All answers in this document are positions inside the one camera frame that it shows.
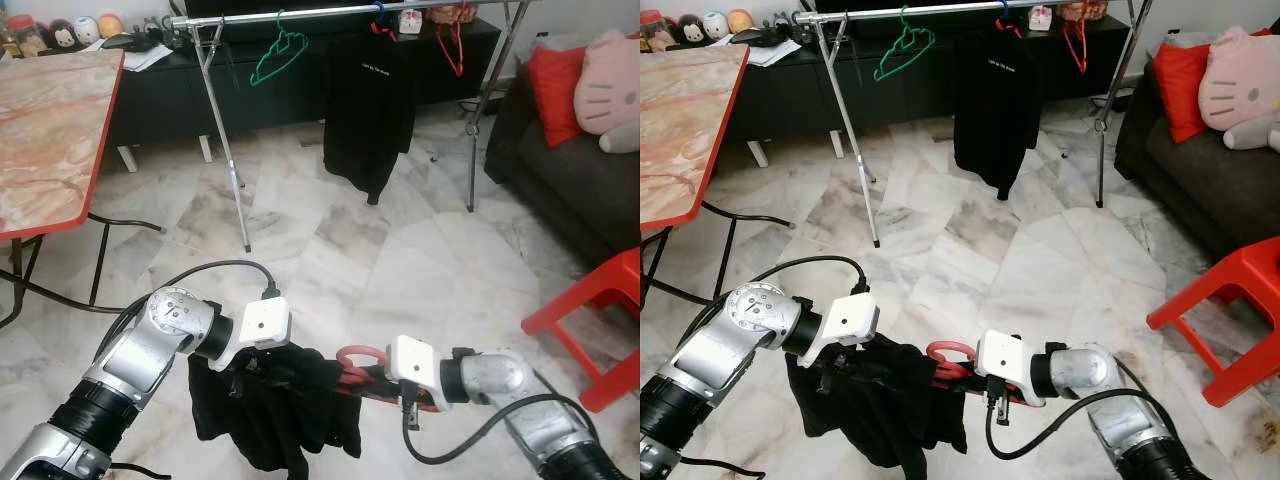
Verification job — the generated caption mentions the red plastic hanger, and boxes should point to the red plastic hanger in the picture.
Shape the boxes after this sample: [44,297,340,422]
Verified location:
[925,340,1031,406]
[335,344,441,413]
[436,18,467,78]
[1062,15,1091,74]

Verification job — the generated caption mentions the plain black garment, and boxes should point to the plain black garment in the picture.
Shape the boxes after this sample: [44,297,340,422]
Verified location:
[785,335,968,480]
[187,340,363,479]

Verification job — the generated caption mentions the green plastic hanger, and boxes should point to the green plastic hanger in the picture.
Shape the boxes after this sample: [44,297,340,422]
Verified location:
[873,5,937,83]
[249,10,311,87]

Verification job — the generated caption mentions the red plastic stool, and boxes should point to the red plastic stool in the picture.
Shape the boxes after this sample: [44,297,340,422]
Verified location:
[1146,235,1280,408]
[520,247,641,413]

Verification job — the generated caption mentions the black shirt red collar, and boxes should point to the black shirt red collar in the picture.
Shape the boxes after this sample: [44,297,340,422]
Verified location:
[950,22,1043,201]
[322,22,418,206]

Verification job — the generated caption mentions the black TV console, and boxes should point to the black TV console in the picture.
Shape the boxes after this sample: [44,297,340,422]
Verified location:
[745,12,1131,146]
[105,15,501,151]

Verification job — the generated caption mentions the dark grey fabric sofa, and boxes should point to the dark grey fabric sofa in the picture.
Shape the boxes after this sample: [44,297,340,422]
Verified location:
[485,55,641,266]
[1113,55,1280,261]

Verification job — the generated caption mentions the marble table red edge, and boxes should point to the marble table red edge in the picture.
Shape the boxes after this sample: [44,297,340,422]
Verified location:
[640,45,798,331]
[0,48,168,331]

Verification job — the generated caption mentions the white paper stack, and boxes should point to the white paper stack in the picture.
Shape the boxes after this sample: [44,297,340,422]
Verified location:
[745,38,804,69]
[115,40,179,73]

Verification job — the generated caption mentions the grey Totoro plush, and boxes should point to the grey Totoro plush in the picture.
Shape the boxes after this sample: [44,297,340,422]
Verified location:
[598,122,641,154]
[1222,115,1280,153]

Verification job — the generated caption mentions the red cushion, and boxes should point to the red cushion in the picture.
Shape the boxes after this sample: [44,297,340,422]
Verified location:
[1152,42,1216,144]
[527,45,591,149]

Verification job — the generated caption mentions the silver metal clothes rack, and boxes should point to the silver metal clothes rack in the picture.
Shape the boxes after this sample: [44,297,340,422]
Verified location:
[793,0,1159,249]
[166,0,546,253]

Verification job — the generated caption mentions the pink Hello Kitty plush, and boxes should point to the pink Hello Kitty plush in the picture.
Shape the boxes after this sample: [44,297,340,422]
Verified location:
[1197,26,1280,131]
[574,29,641,136]

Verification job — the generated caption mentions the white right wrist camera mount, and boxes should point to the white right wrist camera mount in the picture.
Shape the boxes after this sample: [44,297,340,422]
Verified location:
[975,329,1036,406]
[385,335,441,413]

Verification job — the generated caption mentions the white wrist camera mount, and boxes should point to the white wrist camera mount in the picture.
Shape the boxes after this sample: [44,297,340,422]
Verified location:
[800,292,881,369]
[975,329,1036,406]
[208,296,293,373]
[385,335,441,413]

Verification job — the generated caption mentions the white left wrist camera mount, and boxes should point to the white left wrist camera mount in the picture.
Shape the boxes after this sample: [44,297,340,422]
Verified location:
[800,292,881,369]
[208,296,293,373]

